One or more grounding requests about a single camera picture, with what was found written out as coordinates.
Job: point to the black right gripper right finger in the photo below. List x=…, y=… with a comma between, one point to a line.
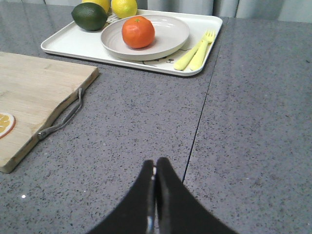
x=178, y=210

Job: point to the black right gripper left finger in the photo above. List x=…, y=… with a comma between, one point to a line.
x=135, y=214

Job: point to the beige round plate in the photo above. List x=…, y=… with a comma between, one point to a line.
x=170, y=35

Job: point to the orange mandarin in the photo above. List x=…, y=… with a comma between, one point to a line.
x=138, y=32

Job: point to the yellow plastic knife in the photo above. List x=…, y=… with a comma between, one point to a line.
x=199, y=56

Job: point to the yellow plastic fork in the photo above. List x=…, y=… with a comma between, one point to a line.
x=184, y=61

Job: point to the orange slice coaster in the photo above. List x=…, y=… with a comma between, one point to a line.
x=7, y=123

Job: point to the wooden cutting board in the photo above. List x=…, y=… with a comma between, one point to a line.
x=36, y=91

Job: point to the green lime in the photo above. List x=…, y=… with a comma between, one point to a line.
x=89, y=16

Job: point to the grey curtain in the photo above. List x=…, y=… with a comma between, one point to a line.
x=282, y=10

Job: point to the yellow lemon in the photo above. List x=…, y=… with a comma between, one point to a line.
x=124, y=8
x=105, y=4

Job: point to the metal cutting board handle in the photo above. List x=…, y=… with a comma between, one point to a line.
x=47, y=131

